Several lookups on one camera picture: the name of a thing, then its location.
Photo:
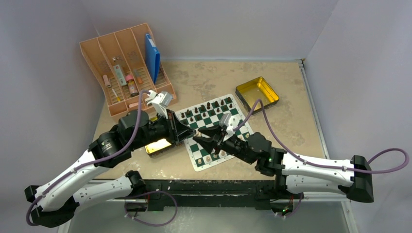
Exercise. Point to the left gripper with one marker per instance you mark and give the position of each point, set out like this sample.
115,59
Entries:
178,131

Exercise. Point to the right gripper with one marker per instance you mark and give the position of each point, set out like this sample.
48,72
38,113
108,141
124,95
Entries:
208,143

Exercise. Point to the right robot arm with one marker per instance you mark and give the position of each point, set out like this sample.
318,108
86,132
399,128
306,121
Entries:
294,173

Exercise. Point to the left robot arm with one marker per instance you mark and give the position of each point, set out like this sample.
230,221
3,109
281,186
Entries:
57,201

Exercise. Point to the green white chess board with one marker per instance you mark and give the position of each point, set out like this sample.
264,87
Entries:
201,117

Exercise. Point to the gold tin with pieces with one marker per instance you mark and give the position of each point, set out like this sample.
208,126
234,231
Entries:
156,148

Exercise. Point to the empty gold tin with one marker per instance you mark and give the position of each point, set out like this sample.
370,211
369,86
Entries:
255,89

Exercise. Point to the pink cap bottle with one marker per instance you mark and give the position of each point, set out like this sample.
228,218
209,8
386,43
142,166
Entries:
131,85

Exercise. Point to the blue folder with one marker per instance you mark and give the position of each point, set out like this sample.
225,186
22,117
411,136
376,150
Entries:
152,57

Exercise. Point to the grey green box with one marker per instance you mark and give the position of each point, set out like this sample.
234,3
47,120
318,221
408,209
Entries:
120,75

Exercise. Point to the pink eraser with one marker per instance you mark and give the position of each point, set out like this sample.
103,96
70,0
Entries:
106,81

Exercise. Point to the pink desk organizer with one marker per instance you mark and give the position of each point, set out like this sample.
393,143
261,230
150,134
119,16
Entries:
126,48

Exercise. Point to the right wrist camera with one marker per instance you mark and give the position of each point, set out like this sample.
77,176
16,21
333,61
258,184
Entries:
229,123

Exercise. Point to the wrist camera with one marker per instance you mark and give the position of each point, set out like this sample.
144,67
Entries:
160,102
229,123

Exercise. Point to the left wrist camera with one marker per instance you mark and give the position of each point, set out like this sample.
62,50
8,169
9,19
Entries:
160,102

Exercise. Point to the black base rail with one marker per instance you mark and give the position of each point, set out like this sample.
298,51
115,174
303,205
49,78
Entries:
257,194

